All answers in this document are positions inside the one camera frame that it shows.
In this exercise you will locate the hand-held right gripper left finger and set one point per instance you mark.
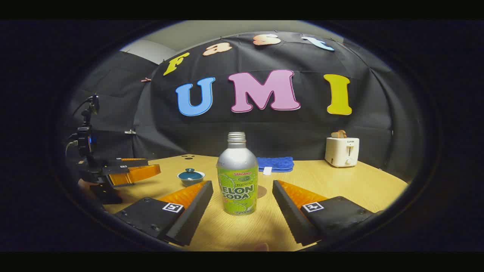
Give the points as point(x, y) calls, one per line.
point(196, 211)

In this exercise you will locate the black backdrop cloth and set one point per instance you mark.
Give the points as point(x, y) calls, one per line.
point(264, 128)

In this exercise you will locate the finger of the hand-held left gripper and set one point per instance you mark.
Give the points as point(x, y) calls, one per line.
point(118, 170)
point(132, 163)

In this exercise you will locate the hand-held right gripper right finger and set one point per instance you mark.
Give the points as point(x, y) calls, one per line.
point(289, 215)

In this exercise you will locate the round brown coaster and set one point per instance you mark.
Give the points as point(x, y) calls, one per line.
point(262, 192)

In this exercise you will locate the bread slice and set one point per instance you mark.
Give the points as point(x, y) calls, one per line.
point(338, 134)

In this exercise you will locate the pale green teacup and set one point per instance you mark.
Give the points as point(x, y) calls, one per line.
point(191, 183)

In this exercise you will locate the folded blue towel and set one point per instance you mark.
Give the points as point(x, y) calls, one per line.
point(278, 163)

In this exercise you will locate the white toaster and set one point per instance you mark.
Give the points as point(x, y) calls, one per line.
point(340, 153)

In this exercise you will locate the silver green water bottle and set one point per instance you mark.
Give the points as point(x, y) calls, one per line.
point(237, 177)

